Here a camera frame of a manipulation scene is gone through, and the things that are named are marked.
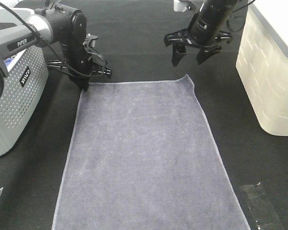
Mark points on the blue cloth in basket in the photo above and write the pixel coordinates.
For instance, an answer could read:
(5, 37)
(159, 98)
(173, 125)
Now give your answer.
(10, 62)

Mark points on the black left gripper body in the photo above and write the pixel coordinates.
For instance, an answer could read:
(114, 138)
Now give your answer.
(80, 63)

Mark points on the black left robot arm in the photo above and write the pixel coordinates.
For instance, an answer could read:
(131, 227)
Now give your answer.
(55, 23)

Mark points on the clear tape strip right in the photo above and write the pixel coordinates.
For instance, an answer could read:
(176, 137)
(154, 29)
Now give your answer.
(260, 207)

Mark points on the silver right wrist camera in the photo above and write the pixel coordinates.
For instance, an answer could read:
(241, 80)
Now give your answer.
(183, 5)

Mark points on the grey microfibre towel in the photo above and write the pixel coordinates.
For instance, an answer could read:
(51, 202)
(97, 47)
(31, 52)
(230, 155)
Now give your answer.
(142, 157)

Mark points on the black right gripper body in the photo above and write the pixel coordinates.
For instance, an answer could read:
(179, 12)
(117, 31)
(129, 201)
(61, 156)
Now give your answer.
(202, 32)

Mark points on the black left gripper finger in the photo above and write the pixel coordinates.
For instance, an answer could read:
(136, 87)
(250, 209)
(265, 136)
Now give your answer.
(85, 84)
(80, 82)

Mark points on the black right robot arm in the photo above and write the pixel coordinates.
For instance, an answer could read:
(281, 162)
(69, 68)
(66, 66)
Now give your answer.
(218, 8)

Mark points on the grey perforated laundry basket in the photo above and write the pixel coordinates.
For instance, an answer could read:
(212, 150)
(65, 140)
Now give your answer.
(22, 90)

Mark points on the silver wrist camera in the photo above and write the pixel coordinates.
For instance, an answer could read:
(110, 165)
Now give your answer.
(183, 5)
(90, 42)

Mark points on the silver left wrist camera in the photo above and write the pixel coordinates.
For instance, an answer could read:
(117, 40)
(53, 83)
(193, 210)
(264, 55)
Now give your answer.
(90, 42)

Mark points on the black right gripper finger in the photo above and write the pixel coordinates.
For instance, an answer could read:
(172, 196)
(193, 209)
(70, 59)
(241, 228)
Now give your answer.
(206, 53)
(178, 52)

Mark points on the white plastic storage bin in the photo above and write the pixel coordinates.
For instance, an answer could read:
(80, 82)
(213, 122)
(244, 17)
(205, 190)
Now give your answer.
(262, 63)

